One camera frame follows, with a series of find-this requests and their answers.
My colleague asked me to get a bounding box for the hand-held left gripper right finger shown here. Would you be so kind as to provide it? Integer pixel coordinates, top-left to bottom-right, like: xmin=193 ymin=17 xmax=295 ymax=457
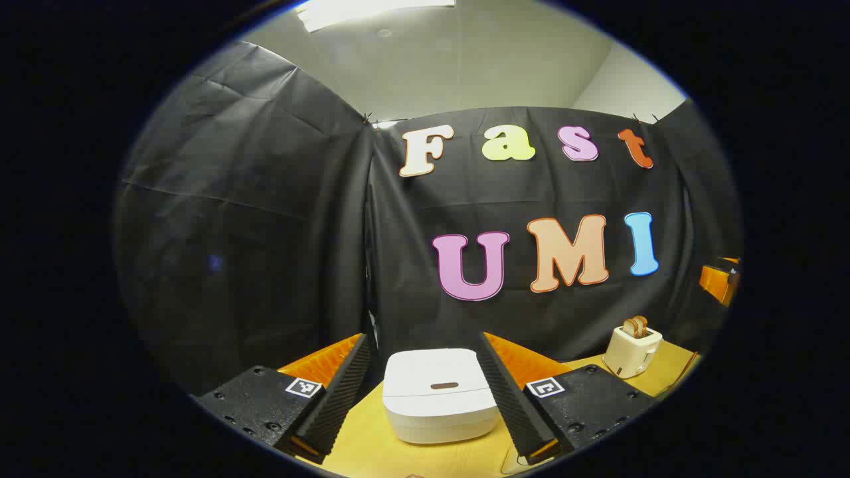
xmin=477 ymin=332 xmax=658 ymax=465

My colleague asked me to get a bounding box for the black backdrop cloth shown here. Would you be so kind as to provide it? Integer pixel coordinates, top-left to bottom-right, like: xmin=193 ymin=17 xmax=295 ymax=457
xmin=113 ymin=40 xmax=741 ymax=399

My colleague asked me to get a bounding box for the ceiling light panel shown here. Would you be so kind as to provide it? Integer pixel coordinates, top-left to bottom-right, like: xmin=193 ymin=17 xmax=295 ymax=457
xmin=296 ymin=0 xmax=459 ymax=33

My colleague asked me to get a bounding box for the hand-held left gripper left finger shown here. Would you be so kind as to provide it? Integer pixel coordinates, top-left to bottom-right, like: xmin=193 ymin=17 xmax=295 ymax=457
xmin=196 ymin=333 xmax=371 ymax=465

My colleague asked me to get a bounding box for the white rice cooker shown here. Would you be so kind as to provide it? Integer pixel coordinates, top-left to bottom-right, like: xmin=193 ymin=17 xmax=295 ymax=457
xmin=382 ymin=349 xmax=502 ymax=445

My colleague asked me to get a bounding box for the white toaster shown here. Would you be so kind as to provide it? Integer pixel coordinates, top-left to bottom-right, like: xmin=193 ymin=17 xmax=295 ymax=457
xmin=602 ymin=325 xmax=663 ymax=379

